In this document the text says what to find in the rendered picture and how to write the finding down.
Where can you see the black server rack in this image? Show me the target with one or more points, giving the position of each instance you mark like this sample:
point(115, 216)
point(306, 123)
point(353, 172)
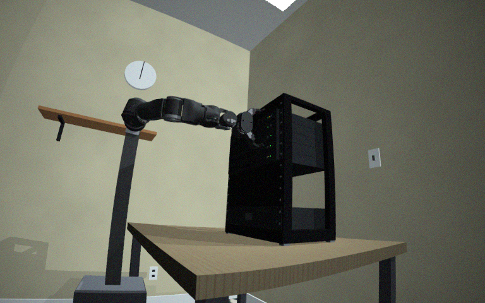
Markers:
point(293, 146)

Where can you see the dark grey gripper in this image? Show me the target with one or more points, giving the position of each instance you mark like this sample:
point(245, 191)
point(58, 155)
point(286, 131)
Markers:
point(244, 125)

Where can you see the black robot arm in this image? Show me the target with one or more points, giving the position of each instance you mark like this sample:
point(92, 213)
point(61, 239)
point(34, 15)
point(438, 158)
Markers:
point(137, 111)

